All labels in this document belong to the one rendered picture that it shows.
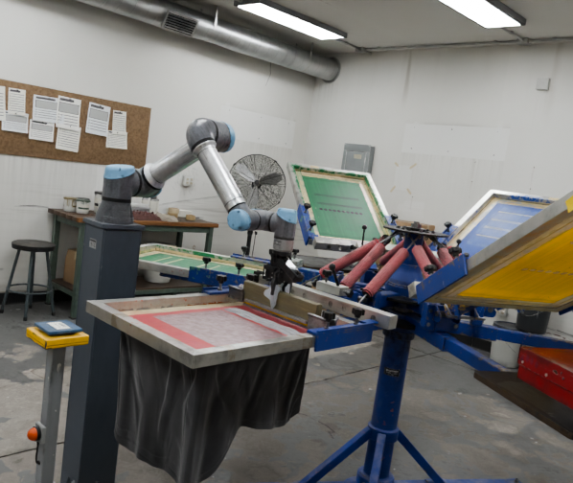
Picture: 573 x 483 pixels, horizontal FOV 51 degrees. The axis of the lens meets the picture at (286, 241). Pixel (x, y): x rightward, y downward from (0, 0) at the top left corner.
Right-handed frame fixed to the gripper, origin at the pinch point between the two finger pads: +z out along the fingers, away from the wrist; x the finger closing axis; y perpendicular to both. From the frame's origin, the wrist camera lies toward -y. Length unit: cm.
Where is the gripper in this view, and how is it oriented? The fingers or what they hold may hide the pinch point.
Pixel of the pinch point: (279, 305)
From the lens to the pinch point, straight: 220.9
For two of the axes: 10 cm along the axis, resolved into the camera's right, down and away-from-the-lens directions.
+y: -7.1, -1.8, 6.8
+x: -6.9, -0.1, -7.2
